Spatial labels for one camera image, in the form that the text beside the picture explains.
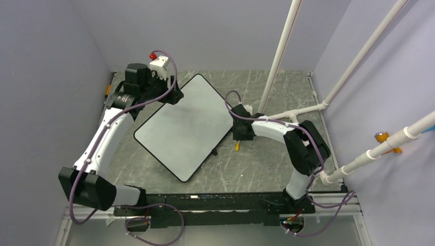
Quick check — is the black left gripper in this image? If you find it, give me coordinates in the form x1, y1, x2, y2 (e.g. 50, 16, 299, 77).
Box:
141, 70, 184, 105

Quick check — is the black framed whiteboard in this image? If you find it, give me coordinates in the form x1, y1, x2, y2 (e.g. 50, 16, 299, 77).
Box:
134, 74, 232, 182

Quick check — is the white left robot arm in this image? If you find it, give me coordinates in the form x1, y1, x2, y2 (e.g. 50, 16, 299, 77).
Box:
58, 63, 184, 215

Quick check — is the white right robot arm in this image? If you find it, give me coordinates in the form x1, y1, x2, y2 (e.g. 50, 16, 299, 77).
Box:
229, 104, 331, 213

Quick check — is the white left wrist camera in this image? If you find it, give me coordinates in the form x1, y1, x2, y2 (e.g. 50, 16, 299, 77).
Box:
149, 55, 170, 80

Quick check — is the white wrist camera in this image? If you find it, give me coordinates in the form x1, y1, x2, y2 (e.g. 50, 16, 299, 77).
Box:
243, 105, 253, 115
149, 55, 170, 80

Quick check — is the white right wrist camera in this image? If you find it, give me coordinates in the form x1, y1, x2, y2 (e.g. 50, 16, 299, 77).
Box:
243, 105, 253, 115

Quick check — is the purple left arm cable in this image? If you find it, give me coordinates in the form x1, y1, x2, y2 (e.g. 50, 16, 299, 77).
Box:
68, 50, 185, 246

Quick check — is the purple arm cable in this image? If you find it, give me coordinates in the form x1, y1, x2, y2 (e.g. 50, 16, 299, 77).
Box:
225, 90, 356, 238
68, 50, 185, 246

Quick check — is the yellow handled tool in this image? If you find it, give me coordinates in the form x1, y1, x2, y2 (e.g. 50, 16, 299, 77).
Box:
105, 85, 111, 98

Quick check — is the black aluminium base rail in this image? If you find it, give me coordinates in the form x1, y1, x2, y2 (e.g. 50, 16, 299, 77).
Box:
63, 192, 363, 228

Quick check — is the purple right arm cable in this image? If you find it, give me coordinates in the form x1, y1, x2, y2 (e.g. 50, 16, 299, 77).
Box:
225, 90, 356, 238

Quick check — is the white pvc pipe frame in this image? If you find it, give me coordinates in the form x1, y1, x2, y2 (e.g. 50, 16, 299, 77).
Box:
270, 0, 434, 186

